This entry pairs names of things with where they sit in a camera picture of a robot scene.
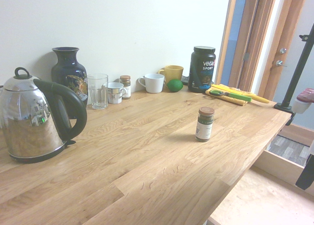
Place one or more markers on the light wooden drawer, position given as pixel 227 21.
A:
pixel 257 200

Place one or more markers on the black table clamp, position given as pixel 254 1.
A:
pixel 284 107

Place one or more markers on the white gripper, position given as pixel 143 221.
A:
pixel 312 150

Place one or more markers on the clear drinking glass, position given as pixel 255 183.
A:
pixel 97 92

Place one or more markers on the wooden door frame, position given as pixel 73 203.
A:
pixel 247 33

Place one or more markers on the silver door lock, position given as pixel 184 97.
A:
pixel 283 51

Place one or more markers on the red and white wrist mount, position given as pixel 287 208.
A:
pixel 305 94

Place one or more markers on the white ceramic mug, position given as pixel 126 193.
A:
pixel 154 83

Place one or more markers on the small patterned white cup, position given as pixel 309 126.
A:
pixel 114 93

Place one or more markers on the wooden door with glass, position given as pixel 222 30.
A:
pixel 279 38

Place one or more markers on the yellow dish cloth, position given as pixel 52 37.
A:
pixel 235 101

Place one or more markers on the brown-lidded spice jar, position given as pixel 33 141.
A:
pixel 126 86

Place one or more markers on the green herb seasoning jar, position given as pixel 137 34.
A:
pixel 204 126

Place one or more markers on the yellow ceramic mug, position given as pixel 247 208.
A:
pixel 174 72

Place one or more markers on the small black object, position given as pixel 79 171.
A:
pixel 185 81

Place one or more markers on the stainless steel electric kettle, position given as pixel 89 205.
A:
pixel 27 117

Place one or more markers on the dark blue floral vase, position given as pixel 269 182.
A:
pixel 68 70

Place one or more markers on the green lime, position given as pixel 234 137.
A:
pixel 174 85

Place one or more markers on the black camera stand pole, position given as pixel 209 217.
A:
pixel 298 70

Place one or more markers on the black protein powder tub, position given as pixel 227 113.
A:
pixel 201 70

